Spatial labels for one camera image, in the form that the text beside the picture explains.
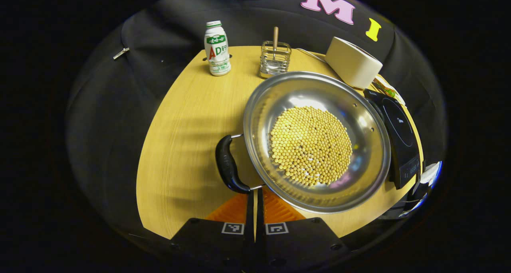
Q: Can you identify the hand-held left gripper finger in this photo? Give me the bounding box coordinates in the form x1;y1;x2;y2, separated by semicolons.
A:
255;187;352;269
170;189;256;268

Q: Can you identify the white power cable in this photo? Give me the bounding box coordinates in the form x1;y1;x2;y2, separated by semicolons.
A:
295;47;329;64

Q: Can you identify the sandwich with lettuce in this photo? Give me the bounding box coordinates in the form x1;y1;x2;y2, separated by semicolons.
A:
375;79;400;100

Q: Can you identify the black induction cooktop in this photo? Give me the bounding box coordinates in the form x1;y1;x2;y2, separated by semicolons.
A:
363;89;424;190

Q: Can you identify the pile of soybeans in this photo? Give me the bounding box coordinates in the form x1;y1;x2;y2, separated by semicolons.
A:
270;106;353;187

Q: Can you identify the black backdrop cloth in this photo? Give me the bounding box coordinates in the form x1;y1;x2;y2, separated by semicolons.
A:
66;0;448;241

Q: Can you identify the white toaster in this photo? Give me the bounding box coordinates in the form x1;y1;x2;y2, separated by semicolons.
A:
325;36;383;90

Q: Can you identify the steel pot with black handles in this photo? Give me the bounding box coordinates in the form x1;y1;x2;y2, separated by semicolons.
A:
216;71;392;214

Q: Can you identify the white green drink bottle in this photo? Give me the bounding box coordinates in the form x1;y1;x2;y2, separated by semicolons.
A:
204;20;232;77

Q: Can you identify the wooden handled utensil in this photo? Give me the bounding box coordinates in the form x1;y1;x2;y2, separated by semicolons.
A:
272;26;280;64

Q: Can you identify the wire mesh utensil basket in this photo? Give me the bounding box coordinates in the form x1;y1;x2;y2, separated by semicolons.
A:
259;41;292;79

